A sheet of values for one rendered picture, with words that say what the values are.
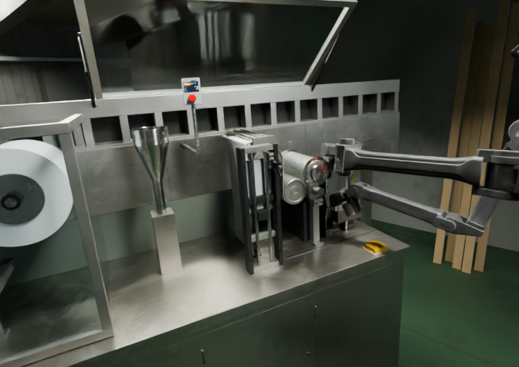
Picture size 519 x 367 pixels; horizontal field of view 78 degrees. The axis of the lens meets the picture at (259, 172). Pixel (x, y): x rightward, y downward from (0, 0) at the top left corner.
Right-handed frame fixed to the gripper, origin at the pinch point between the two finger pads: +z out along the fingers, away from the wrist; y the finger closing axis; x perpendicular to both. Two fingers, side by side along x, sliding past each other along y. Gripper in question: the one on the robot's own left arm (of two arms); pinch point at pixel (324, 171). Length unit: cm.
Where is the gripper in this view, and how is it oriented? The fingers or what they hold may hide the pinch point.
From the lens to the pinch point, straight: 154.1
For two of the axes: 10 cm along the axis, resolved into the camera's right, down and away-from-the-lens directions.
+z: -3.0, 5.2, 8.0
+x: -3.0, -8.5, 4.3
